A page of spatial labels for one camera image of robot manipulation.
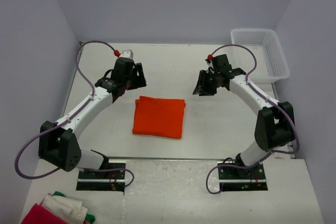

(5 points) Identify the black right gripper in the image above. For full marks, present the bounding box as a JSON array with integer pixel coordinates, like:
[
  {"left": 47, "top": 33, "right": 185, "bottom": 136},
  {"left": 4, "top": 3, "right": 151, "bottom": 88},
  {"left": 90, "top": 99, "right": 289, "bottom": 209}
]
[{"left": 193, "top": 70, "right": 220, "bottom": 97}]

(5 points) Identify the orange t shirt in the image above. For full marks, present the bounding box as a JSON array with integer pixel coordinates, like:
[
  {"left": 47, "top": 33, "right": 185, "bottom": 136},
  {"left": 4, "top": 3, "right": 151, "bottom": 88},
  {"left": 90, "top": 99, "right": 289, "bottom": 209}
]
[{"left": 132, "top": 96, "right": 186, "bottom": 140}]

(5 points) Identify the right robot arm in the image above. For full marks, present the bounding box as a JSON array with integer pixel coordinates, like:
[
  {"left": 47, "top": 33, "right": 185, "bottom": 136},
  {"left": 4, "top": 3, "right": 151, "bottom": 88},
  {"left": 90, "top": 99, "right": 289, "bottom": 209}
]
[{"left": 193, "top": 54, "right": 295, "bottom": 178}]

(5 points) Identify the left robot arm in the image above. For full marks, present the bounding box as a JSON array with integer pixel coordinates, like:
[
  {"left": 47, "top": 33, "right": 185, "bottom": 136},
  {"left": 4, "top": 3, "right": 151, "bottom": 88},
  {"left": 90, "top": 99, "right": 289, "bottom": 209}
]
[{"left": 38, "top": 57, "right": 146, "bottom": 178}]

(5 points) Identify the white plastic basket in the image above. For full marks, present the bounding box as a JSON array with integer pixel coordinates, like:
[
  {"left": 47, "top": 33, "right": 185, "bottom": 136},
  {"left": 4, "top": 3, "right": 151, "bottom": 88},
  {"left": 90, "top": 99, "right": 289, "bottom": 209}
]
[{"left": 230, "top": 28, "right": 290, "bottom": 84}]

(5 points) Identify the green folded shirt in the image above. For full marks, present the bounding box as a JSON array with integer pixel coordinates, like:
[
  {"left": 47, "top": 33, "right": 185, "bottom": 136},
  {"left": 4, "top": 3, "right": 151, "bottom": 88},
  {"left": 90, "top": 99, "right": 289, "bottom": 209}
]
[{"left": 53, "top": 191, "right": 96, "bottom": 223}]

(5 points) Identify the white folded shirt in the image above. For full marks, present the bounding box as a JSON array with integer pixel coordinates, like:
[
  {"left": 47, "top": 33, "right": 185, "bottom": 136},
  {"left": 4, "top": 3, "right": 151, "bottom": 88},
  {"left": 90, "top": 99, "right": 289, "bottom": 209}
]
[{"left": 41, "top": 195, "right": 88, "bottom": 223}]

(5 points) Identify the pink folded shirt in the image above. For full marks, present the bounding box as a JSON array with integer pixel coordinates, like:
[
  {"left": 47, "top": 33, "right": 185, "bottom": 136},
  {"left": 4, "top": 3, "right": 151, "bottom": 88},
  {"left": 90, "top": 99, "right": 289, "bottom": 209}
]
[{"left": 21, "top": 204, "right": 66, "bottom": 224}]

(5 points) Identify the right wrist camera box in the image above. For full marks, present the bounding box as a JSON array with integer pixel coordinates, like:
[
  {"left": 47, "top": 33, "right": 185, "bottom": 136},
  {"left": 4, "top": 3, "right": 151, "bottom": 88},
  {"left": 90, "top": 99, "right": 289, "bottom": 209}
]
[{"left": 205, "top": 59, "right": 214, "bottom": 73}]

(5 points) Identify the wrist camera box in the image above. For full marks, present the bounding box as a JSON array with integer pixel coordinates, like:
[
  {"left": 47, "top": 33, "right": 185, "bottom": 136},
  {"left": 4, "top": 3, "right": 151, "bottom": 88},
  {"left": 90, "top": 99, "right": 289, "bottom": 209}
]
[
  {"left": 205, "top": 59, "right": 214, "bottom": 73},
  {"left": 120, "top": 49, "right": 133, "bottom": 60}
]

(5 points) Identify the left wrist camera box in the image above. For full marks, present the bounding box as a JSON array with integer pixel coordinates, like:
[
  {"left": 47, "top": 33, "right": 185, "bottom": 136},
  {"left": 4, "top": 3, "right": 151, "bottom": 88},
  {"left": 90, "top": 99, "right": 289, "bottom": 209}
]
[{"left": 120, "top": 49, "right": 133, "bottom": 60}]

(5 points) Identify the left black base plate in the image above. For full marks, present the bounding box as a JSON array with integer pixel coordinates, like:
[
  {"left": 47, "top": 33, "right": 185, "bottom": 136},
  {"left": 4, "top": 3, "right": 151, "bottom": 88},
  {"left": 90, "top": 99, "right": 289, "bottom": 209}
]
[{"left": 76, "top": 162, "right": 126, "bottom": 192}]

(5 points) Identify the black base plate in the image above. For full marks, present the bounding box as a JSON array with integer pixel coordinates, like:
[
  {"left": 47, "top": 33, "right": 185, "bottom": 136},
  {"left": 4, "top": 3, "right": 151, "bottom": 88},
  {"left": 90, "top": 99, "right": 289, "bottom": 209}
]
[
  {"left": 218, "top": 164, "right": 268, "bottom": 192},
  {"left": 76, "top": 162, "right": 126, "bottom": 192}
]

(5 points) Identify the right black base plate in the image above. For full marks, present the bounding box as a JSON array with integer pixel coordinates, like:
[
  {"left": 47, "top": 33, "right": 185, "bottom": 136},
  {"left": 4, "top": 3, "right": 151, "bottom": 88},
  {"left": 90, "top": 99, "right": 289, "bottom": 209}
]
[{"left": 218, "top": 164, "right": 268, "bottom": 192}]

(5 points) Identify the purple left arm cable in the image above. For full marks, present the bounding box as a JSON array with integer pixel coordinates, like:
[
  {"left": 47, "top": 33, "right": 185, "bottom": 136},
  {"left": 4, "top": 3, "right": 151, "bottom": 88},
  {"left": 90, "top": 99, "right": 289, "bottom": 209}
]
[{"left": 15, "top": 40, "right": 135, "bottom": 188}]

